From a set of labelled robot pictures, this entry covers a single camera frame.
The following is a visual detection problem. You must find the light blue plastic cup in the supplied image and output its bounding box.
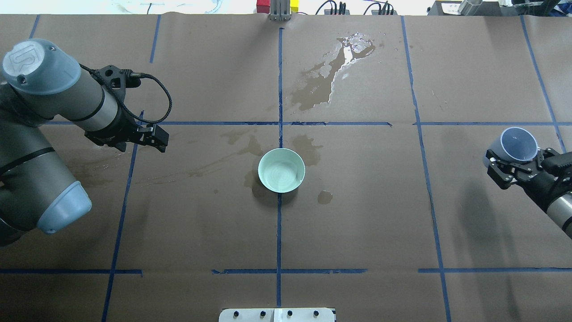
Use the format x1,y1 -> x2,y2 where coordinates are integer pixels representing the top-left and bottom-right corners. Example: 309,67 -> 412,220
488,127 -> 538,164

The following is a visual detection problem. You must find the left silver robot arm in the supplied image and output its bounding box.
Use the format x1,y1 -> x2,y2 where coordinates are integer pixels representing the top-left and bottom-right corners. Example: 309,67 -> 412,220
0,38 -> 169,247

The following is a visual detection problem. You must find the red blue yellow block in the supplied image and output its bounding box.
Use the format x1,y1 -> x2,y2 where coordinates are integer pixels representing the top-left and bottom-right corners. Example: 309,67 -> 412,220
255,0 -> 300,14

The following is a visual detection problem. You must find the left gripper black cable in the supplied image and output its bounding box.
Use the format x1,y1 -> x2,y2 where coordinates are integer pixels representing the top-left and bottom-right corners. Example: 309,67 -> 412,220
80,64 -> 173,125

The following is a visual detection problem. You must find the aluminium frame post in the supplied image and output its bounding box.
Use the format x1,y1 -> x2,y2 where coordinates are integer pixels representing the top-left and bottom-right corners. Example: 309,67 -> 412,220
268,0 -> 292,21

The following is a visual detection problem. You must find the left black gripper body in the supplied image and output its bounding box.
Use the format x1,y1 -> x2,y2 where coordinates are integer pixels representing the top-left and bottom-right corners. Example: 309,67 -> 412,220
84,65 -> 155,152

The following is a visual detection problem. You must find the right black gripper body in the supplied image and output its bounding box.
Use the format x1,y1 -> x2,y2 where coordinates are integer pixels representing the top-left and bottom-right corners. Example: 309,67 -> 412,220
515,149 -> 572,211

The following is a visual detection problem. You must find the pale green plastic bowl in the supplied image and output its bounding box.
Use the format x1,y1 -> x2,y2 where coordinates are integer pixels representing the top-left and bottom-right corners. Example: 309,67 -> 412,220
257,148 -> 306,193

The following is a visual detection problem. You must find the white camera stand base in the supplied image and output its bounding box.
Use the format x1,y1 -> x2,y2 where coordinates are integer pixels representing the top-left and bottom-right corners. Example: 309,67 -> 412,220
218,307 -> 337,322

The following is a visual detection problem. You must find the black clamp with metal knob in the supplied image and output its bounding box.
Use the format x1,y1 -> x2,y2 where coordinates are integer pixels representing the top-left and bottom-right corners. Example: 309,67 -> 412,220
427,0 -> 527,17

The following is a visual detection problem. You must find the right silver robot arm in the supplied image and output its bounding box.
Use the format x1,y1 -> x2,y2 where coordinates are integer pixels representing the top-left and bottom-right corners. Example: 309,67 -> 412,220
485,148 -> 572,237

